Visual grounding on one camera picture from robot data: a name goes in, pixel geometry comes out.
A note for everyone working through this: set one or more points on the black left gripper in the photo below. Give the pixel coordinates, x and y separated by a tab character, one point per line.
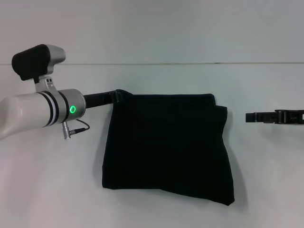
97	99

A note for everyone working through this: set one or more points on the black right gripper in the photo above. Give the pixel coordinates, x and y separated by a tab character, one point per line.
291	117

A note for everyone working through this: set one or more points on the black t-shirt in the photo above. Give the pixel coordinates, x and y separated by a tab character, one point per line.
166	142

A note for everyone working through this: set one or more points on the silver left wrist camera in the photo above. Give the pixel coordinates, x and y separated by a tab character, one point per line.
35	60

